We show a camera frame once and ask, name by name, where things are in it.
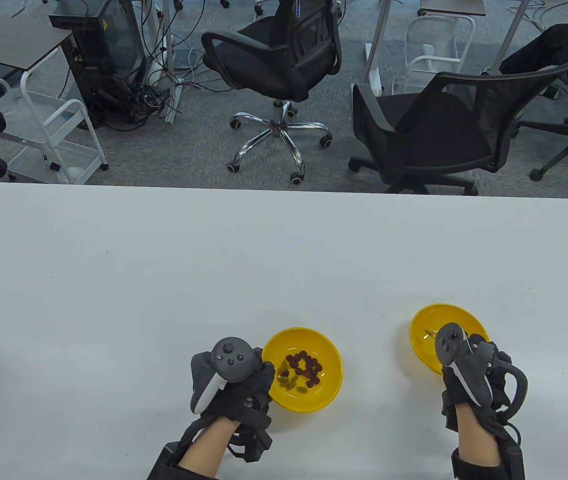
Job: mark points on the white power strip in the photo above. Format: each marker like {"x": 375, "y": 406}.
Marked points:
{"x": 173, "y": 107}

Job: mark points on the black mesh office chair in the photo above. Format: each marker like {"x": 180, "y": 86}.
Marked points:
{"x": 439, "y": 130}

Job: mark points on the silver metal tweezers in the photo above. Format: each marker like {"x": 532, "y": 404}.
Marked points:
{"x": 428, "y": 334}

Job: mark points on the black computer tower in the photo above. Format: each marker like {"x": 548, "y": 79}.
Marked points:
{"x": 98, "y": 60}

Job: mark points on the black office chair chrome base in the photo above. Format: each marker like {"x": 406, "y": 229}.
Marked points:
{"x": 263, "y": 65}

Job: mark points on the grey tracking controller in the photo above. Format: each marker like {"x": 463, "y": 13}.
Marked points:
{"x": 231, "y": 362}
{"x": 451, "y": 345}

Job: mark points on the person's left forearm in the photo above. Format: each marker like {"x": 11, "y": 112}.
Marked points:
{"x": 203, "y": 450}

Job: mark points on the person's right hand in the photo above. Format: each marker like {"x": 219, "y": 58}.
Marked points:
{"x": 451, "y": 390}

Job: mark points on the small dark top table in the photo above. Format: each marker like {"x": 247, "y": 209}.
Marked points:
{"x": 8, "y": 42}
{"x": 454, "y": 6}

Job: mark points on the white metal pole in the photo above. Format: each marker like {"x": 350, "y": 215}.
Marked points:
{"x": 511, "y": 35}

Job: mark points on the white desk leg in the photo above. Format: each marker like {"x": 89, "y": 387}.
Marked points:
{"x": 167, "y": 40}
{"x": 375, "y": 65}

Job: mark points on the yellow plastic bowl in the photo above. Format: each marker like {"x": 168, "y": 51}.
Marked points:
{"x": 309, "y": 400}
{"x": 421, "y": 345}

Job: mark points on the person's left hand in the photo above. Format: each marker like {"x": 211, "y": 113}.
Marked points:
{"x": 251, "y": 395}

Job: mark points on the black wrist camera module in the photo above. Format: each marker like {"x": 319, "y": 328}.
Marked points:
{"x": 163, "y": 465}

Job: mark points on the person's right forearm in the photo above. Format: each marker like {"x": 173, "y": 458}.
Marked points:
{"x": 479, "y": 435}

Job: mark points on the pile of dark red raisins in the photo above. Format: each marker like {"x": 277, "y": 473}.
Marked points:
{"x": 309, "y": 370}

